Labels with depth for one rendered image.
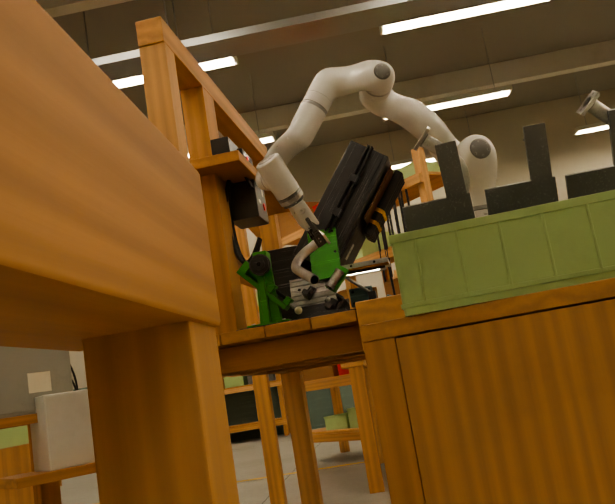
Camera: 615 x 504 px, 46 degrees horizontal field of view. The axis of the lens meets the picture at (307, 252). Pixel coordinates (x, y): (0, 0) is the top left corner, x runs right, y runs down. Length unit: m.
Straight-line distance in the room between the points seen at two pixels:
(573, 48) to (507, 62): 0.90
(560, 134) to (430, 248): 11.27
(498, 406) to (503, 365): 0.08
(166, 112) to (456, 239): 1.22
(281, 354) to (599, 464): 1.08
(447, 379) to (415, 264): 0.24
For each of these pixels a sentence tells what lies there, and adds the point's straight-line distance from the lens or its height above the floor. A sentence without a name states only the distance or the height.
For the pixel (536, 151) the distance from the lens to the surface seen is 1.64.
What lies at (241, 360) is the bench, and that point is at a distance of 2.28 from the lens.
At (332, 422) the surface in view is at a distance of 6.72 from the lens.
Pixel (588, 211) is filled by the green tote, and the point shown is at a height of 0.93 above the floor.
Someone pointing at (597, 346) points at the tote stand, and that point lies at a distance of 1.48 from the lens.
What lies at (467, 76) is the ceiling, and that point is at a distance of 10.59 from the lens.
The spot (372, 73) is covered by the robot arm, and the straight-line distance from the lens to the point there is 2.36.
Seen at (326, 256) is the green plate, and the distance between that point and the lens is 2.81.
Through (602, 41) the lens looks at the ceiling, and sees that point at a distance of 11.11.
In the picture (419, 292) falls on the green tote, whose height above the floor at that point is 0.83.
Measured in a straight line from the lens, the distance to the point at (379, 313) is 2.13.
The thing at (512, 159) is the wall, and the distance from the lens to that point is 12.47.
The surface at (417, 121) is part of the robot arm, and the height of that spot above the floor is 1.45.
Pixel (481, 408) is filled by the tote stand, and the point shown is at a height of 0.59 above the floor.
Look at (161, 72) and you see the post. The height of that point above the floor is 1.75.
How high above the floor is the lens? 0.69
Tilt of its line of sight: 10 degrees up
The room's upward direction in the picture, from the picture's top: 9 degrees counter-clockwise
